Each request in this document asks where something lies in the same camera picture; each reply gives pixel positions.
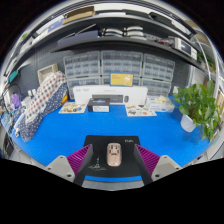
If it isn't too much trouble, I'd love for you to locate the teal tool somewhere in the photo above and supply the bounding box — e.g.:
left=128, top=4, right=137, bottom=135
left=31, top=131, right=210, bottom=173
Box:
left=7, top=69, right=20, bottom=84

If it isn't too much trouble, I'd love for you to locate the white and blue tissue box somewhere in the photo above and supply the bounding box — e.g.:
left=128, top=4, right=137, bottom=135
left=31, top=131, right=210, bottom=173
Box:
left=146, top=95, right=176, bottom=113

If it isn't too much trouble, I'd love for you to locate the long white keyboard box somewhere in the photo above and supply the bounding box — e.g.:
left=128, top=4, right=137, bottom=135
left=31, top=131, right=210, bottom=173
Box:
left=72, top=84, right=149, bottom=106

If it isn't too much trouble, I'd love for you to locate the small purple object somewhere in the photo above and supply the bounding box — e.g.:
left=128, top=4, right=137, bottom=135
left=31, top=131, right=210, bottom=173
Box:
left=10, top=92, right=22, bottom=110

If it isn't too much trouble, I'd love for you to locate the black mouse pad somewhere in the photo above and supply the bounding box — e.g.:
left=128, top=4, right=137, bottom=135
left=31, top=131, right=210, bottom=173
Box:
left=79, top=134, right=148, bottom=179

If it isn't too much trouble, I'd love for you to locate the small black box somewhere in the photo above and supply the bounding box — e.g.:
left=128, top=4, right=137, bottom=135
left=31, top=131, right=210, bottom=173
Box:
left=87, top=97, right=111, bottom=113

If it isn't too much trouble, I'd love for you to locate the printed picture sheet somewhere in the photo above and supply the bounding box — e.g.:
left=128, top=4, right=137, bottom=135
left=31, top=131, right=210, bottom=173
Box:
left=124, top=104, right=158, bottom=118
left=58, top=101, right=88, bottom=115

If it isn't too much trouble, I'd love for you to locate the yellow card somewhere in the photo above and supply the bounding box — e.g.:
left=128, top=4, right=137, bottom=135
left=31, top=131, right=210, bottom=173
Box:
left=109, top=72, right=135, bottom=88

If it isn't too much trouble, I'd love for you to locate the white open box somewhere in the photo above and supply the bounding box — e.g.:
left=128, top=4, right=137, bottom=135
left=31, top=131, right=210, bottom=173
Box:
left=36, top=63, right=60, bottom=85

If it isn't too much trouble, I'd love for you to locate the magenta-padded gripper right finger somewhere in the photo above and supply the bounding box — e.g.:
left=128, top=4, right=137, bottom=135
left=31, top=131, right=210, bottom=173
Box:
left=133, top=143, right=184, bottom=186

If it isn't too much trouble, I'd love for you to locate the pale yellow crumpled tissue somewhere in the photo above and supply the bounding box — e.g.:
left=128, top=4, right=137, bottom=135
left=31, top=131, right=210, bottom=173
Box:
left=156, top=95, right=172, bottom=104

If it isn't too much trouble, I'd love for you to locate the white red dotted cloth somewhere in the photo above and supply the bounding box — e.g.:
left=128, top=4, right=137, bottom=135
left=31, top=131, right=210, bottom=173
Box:
left=23, top=70, right=67, bottom=125

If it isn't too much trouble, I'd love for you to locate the green plant in white pot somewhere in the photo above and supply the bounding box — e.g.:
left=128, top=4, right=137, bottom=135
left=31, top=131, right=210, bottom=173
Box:
left=173, top=79, right=222, bottom=143

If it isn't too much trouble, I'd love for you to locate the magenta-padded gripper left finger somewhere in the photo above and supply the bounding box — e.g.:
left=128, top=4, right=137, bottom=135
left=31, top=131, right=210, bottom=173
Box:
left=44, top=143, right=95, bottom=187

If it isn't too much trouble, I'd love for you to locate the navy dotted cloth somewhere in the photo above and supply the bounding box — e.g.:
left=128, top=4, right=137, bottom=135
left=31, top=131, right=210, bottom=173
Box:
left=18, top=82, right=70, bottom=143

